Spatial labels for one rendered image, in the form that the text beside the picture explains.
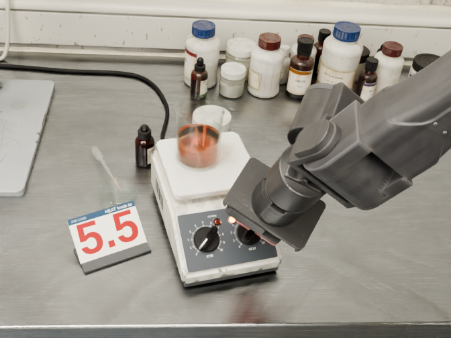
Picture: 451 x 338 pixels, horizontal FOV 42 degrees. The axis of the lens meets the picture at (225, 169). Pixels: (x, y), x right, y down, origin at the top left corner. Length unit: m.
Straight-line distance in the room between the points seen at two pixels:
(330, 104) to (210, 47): 0.50
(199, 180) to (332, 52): 0.43
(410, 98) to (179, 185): 0.36
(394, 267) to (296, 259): 0.13
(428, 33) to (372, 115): 0.79
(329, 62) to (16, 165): 0.56
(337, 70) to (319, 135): 0.60
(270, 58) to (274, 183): 0.51
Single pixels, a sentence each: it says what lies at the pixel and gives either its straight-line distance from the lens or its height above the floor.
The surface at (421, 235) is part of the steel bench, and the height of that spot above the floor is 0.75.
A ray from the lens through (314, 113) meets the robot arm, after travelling 0.59.
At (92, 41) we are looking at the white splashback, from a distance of 1.20.
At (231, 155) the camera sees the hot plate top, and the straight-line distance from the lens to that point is 0.80.
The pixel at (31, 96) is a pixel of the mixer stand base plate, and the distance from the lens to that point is 1.08.
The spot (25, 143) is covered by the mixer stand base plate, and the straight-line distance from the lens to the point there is 0.97.
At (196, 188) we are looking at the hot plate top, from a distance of 0.75.
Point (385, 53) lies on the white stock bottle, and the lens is 1.13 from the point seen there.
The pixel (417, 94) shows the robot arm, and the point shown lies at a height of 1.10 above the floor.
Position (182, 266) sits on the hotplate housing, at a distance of 0.73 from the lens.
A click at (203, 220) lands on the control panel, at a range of 0.75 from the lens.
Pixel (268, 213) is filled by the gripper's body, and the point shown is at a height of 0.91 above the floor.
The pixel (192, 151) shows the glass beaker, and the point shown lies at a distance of 0.75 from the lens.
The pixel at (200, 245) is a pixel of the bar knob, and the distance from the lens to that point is 0.72.
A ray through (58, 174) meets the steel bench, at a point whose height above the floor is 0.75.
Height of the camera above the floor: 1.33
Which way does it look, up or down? 39 degrees down
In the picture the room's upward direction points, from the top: 6 degrees clockwise
